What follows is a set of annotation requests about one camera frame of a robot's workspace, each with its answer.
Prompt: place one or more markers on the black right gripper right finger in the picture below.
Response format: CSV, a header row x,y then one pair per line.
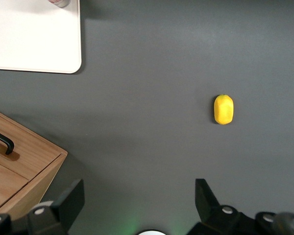
x,y
205,203

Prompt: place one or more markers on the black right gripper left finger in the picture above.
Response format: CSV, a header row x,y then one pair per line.
x,y
71,203

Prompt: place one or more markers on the red coke bottle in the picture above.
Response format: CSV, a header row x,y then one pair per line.
x,y
60,3

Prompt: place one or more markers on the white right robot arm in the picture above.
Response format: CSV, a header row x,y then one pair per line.
x,y
152,232

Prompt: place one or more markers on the cream plastic tray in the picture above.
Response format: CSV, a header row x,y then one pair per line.
x,y
34,36

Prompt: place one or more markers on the wooden drawer front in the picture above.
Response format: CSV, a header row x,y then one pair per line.
x,y
36,154
2,188

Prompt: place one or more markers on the oak wooden drawer cabinet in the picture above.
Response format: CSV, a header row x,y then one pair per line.
x,y
34,151

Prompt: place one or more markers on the yellow lemon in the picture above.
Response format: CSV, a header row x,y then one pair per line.
x,y
223,110

